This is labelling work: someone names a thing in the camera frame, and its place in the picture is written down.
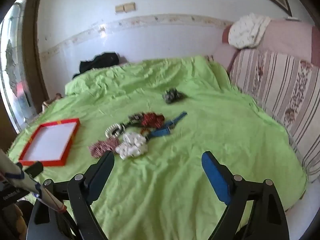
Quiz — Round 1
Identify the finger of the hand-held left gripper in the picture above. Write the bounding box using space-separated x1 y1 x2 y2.
23 161 44 180

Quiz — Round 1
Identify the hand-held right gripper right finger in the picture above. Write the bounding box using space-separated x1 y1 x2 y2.
201 151 290 240

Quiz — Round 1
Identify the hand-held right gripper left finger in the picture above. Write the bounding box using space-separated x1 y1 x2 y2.
34 151 115 240

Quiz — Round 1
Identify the red cardboard box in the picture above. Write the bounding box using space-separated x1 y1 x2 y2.
19 118 81 167

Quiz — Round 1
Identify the blue striped watch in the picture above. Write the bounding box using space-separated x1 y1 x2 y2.
146 111 188 138

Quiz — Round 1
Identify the sequined dark fabric piece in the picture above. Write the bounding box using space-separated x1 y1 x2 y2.
140 112 165 128

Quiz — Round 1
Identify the pink striped scrunchie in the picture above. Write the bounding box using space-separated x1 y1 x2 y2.
89 138 122 158

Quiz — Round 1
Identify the green bed sheet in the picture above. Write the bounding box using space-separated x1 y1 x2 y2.
7 55 308 240

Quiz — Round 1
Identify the white scrunchie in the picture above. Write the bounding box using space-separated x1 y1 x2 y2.
115 131 148 160

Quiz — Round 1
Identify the brown woven thing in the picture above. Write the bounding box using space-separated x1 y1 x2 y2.
42 93 63 111

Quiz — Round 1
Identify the dark grey scrunchie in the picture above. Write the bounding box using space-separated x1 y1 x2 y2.
162 87 187 104

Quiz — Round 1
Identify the patterned glass door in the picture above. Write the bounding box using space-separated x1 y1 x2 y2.
0 0 38 133

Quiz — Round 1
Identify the pink striped sofa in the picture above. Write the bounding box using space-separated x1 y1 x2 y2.
212 17 320 183

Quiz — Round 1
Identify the black cloth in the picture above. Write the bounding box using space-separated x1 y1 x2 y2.
72 52 120 79

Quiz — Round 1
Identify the dusty red cushion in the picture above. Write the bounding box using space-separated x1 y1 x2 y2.
222 26 233 44

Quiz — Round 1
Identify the white patterned pillow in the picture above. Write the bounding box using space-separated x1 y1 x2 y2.
228 14 272 49

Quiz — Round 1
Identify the silver bracelet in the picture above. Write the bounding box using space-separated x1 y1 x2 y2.
105 122 127 138

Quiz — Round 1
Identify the black and white bracelet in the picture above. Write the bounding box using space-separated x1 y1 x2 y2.
128 113 145 126

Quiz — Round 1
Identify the beige wall switch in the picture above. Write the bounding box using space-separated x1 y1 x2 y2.
115 2 136 13

